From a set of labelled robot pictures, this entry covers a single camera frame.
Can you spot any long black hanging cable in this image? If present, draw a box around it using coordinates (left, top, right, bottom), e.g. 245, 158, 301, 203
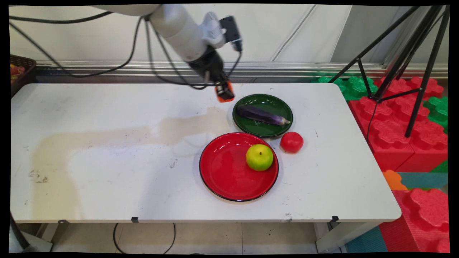
9, 16, 144, 78

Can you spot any large red foam block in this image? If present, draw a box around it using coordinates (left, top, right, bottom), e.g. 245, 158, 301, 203
394, 120, 449, 173
349, 96, 416, 173

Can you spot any flat red foam block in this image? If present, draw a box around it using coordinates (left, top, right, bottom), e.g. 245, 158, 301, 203
374, 76, 445, 100

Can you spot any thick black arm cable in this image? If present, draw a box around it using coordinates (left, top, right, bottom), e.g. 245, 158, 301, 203
9, 11, 114, 24

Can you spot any red plate with black rim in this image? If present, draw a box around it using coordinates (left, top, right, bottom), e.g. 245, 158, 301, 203
199, 132, 280, 202

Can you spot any red toy in basket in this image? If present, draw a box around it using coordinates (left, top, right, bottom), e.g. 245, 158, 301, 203
10, 64, 25, 85

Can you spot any dark woven basket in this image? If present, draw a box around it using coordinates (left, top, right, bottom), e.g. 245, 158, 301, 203
10, 54, 37, 98

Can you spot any black floor cable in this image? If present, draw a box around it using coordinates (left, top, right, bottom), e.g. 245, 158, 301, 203
113, 223, 176, 254

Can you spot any purple toy eggplant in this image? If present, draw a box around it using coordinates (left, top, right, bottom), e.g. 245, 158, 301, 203
236, 104, 291, 126

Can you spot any dark green plate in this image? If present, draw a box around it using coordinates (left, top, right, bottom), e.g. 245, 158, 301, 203
232, 94, 294, 139

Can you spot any white table leg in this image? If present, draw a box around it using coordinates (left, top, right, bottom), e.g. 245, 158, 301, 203
315, 221, 381, 253

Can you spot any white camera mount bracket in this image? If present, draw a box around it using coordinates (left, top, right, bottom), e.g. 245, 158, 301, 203
201, 11, 228, 49

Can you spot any black camera cable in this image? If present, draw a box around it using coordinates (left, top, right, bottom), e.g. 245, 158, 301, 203
144, 18, 243, 90

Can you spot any black tripod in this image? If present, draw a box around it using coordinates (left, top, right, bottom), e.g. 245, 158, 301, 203
328, 5, 451, 138

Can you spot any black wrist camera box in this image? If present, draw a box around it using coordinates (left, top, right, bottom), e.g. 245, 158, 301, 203
219, 16, 243, 53

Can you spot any aluminium wall rail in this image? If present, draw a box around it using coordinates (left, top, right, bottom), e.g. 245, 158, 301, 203
35, 60, 449, 80

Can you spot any orange foam block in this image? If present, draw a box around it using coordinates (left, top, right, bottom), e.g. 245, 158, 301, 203
382, 169, 408, 191

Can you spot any green foam block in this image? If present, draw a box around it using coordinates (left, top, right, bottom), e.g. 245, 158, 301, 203
422, 96, 449, 134
311, 75, 379, 101

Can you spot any tall red foam block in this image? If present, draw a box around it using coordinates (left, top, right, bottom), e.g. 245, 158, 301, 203
378, 188, 451, 253

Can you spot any red toy tomato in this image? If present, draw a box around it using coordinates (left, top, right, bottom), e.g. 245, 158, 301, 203
280, 132, 304, 154

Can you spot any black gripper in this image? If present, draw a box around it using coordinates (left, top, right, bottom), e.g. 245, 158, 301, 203
187, 48, 236, 102

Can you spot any thin black tripod cable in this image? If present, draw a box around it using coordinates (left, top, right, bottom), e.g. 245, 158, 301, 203
366, 102, 379, 144

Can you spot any teal foam mat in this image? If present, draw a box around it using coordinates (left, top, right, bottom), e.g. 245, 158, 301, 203
396, 172, 449, 190

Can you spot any green toy apple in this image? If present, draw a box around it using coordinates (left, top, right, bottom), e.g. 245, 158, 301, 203
246, 144, 274, 172

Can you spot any grey table leg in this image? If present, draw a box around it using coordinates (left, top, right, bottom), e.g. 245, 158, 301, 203
10, 222, 55, 253

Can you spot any orange toy carrot piece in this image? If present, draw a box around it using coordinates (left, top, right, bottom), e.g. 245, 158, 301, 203
214, 82, 235, 104

